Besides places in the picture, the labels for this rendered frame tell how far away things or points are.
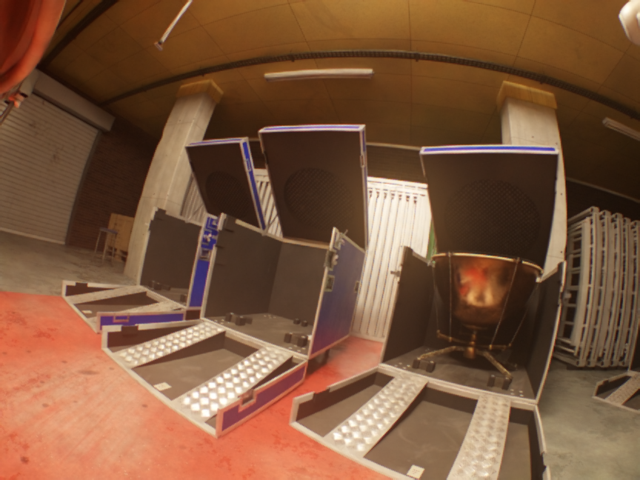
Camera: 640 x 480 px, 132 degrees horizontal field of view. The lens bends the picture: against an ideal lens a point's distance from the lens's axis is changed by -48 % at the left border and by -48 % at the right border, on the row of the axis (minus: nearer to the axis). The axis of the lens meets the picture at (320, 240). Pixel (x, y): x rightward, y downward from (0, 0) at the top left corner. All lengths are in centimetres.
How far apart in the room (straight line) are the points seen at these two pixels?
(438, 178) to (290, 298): 175
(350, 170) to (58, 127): 593
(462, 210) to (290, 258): 167
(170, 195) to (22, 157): 364
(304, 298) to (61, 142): 580
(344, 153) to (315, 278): 120
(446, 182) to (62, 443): 254
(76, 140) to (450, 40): 676
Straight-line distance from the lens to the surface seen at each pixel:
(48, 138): 664
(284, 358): 163
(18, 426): 109
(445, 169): 218
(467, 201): 235
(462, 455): 125
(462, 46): 336
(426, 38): 330
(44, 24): 20
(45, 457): 98
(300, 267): 274
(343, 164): 221
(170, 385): 140
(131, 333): 175
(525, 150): 206
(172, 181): 414
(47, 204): 662
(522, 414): 177
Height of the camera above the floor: 67
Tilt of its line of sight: 7 degrees up
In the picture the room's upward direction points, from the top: 12 degrees clockwise
